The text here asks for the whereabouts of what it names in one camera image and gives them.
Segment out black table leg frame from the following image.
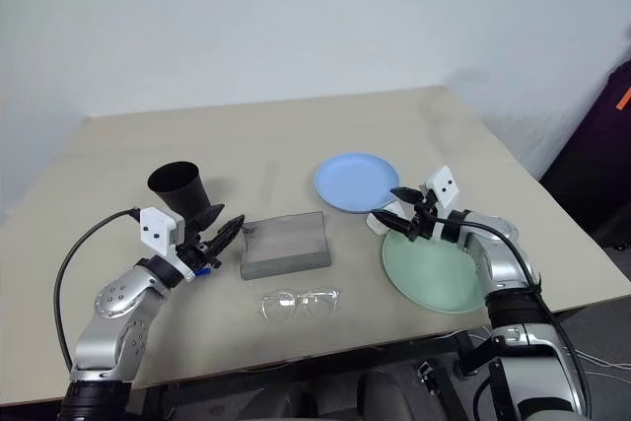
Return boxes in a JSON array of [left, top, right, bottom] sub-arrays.
[[417, 328, 525, 421]]

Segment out black tapered cup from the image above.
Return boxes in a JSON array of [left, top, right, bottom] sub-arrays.
[[147, 160, 219, 226]]

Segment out small white object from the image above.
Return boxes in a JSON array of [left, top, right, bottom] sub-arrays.
[[366, 200, 411, 238]]

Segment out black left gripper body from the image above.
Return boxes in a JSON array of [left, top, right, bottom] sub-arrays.
[[176, 230, 223, 275]]

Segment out grey rectangular box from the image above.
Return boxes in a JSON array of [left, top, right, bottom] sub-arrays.
[[239, 210, 333, 282]]

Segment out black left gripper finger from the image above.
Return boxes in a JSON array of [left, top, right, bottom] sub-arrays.
[[203, 214, 246, 255], [188, 202, 227, 236]]

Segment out clear frame eyeglasses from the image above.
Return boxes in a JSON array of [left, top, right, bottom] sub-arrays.
[[258, 286, 342, 320]]

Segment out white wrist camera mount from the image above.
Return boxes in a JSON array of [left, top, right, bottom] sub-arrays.
[[138, 205, 196, 280], [418, 165, 462, 216]]

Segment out dark purple suitcase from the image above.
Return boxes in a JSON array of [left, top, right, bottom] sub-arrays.
[[538, 59, 631, 250]]

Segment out blue round plate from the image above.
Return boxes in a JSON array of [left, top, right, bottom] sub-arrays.
[[314, 151, 402, 216]]

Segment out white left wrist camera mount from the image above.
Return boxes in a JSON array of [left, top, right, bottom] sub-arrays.
[[138, 205, 196, 280]]

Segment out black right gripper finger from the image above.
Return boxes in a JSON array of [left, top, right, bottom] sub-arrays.
[[372, 211, 414, 241], [389, 185, 424, 205]]

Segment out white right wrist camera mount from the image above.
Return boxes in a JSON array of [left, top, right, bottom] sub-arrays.
[[418, 165, 462, 216]]

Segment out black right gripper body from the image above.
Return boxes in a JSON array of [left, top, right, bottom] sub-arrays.
[[408, 188, 446, 244]]

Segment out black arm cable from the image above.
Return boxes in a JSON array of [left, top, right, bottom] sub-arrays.
[[52, 207, 143, 374], [432, 215, 594, 418]]

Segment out green round plate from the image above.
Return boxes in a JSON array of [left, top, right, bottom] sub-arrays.
[[381, 227, 490, 316]]

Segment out white floor cables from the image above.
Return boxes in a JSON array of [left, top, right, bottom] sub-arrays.
[[574, 347, 631, 374]]

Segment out dark grey rounded shape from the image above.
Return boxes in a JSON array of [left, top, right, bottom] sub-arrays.
[[356, 370, 431, 421]]

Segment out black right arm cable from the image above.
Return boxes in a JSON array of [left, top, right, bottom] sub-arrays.
[[432, 215, 594, 418]]

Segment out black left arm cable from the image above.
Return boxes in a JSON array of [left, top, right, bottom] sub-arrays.
[[52, 207, 143, 374]]

